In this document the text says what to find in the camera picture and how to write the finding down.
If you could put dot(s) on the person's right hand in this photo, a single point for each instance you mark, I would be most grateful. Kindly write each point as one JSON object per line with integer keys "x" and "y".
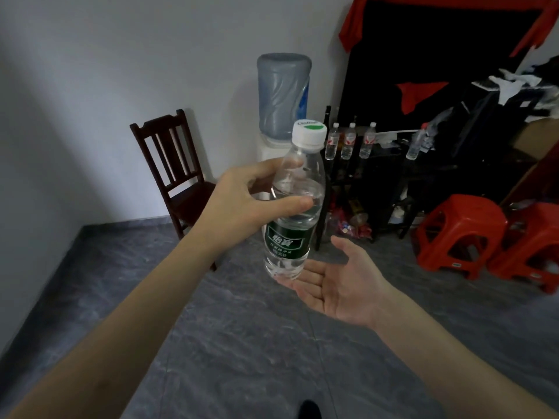
{"x": 349, "y": 292}

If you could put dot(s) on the person's left hand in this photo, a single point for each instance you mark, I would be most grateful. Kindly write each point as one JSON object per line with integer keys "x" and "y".
{"x": 231, "y": 213}

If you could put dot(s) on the clear water bottle green label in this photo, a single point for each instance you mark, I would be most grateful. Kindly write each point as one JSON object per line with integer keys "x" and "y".
{"x": 288, "y": 244}

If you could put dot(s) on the clear water bottle red label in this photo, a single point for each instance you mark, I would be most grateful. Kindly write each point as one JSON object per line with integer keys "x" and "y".
{"x": 332, "y": 146}
{"x": 348, "y": 146}
{"x": 367, "y": 146}

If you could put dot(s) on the red cap bottle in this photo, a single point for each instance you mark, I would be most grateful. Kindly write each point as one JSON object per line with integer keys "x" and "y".
{"x": 415, "y": 146}

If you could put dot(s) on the person's left forearm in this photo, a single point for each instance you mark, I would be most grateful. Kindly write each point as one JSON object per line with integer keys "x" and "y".
{"x": 113, "y": 340}

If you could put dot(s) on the person's right forearm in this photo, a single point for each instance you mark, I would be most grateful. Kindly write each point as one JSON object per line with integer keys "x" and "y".
{"x": 458, "y": 366}

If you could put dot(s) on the white water dispenser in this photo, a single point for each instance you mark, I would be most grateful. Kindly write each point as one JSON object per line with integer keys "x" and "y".
{"x": 268, "y": 152}

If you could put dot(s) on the person's right black shoe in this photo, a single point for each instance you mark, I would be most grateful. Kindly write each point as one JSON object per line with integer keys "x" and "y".
{"x": 310, "y": 410}

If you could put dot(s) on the large blue water jug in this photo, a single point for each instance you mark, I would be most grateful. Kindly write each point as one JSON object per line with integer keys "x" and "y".
{"x": 279, "y": 95}

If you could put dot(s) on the dark wooden chair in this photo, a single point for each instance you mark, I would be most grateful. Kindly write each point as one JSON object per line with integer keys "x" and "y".
{"x": 188, "y": 200}

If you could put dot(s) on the red snack packets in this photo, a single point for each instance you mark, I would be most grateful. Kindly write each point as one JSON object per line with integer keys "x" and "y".
{"x": 353, "y": 226}

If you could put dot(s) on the dark wine bottle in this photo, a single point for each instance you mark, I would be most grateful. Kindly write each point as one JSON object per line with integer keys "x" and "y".
{"x": 326, "y": 122}

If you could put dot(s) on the red plastic stool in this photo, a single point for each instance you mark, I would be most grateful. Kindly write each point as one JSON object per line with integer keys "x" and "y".
{"x": 463, "y": 213}
{"x": 541, "y": 239}

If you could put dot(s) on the pile of dark clothes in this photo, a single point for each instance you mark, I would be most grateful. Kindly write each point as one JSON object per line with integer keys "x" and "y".
{"x": 471, "y": 126}

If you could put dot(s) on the tall tan cardboard box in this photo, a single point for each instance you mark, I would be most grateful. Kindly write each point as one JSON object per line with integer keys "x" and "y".
{"x": 537, "y": 139}

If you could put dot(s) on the black television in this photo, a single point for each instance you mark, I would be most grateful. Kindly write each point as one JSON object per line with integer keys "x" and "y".
{"x": 436, "y": 47}

